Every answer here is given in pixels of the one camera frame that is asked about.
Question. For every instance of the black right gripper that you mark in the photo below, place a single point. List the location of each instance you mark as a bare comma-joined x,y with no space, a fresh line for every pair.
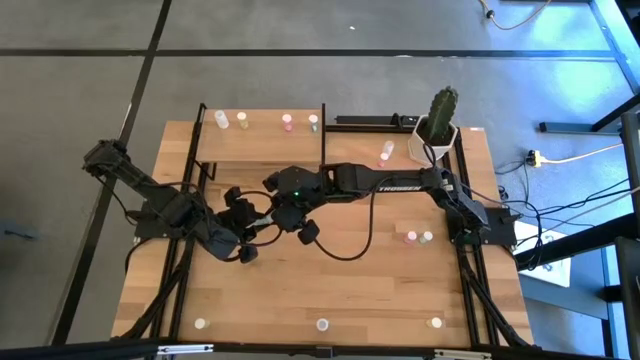
300,187

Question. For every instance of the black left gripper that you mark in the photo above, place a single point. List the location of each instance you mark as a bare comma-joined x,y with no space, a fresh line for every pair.
222,242

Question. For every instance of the pink translucent medicine bottle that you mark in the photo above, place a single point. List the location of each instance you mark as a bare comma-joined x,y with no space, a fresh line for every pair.
411,236
385,152
287,122

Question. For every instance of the white plastic medicine bottle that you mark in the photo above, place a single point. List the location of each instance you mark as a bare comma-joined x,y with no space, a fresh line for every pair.
323,324
221,119

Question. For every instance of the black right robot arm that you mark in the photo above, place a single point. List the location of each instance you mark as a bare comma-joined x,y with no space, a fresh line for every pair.
390,180

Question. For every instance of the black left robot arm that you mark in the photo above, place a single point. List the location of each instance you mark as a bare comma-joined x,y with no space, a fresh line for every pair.
150,192

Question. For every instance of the black bar with silver brackets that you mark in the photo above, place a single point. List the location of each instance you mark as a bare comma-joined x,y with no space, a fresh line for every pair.
320,352

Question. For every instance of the white plant pot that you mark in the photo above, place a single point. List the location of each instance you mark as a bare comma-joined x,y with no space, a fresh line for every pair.
420,147

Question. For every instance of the green cactus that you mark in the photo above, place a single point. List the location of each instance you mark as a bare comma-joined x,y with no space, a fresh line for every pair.
441,115

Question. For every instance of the yellow plug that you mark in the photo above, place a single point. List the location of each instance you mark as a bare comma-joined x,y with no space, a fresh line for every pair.
537,159

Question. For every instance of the white paper sheet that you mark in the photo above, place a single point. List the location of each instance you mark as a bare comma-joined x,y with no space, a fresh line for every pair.
545,260

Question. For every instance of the black metal beam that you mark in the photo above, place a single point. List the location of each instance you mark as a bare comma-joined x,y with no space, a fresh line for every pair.
575,242

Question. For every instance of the wooden shelf with black frame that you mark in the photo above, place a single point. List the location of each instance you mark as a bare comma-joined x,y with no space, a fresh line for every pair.
265,145

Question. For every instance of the black table frame strut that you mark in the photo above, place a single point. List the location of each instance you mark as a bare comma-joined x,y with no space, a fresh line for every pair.
468,300
185,280

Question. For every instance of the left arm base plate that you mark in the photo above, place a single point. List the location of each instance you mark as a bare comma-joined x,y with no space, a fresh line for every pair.
150,231

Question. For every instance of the black rail device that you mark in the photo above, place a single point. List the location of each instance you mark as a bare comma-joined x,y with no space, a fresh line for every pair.
370,122

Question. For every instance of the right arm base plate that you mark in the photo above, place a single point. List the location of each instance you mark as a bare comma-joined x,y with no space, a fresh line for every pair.
502,225

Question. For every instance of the black desk frame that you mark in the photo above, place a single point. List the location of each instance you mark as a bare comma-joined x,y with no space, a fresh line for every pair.
565,127

